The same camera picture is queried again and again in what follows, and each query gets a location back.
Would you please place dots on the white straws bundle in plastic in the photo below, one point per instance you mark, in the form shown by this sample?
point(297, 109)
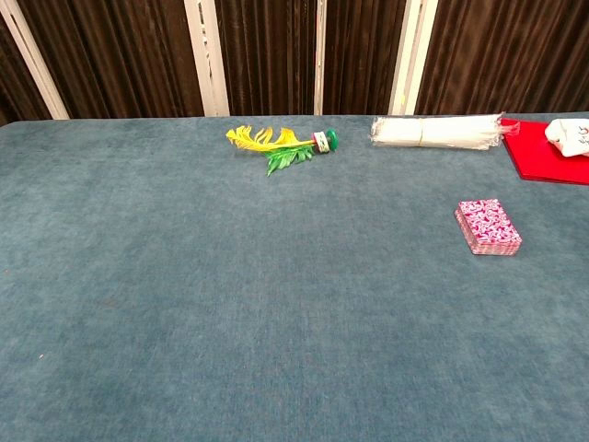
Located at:
point(437, 132)

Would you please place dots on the yellow green feather shuttlecock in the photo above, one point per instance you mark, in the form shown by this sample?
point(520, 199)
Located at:
point(262, 140)

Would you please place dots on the blue felt table cover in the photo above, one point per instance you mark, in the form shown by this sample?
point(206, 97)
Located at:
point(230, 285)

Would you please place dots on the crumpled white plastic bag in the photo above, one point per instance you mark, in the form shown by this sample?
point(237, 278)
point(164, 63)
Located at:
point(570, 136)

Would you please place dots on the thin white frame post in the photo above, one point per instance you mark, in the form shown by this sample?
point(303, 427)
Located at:
point(318, 60)

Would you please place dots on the dark brown curtain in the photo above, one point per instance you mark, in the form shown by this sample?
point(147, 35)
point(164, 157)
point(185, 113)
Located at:
point(124, 55)

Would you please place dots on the pink patterned card stack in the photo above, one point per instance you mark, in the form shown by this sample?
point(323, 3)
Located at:
point(488, 224)

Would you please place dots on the red notebook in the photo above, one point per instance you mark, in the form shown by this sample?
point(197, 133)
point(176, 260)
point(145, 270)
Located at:
point(538, 161)

